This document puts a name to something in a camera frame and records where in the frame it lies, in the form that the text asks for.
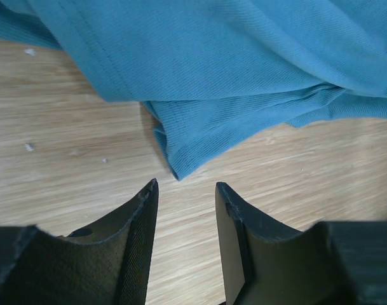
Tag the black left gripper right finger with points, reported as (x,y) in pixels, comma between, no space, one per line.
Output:
(265,261)

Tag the blue tank top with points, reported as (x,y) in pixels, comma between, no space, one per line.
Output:
(214,73)

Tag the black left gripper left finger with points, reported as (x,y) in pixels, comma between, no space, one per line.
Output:
(105,262)

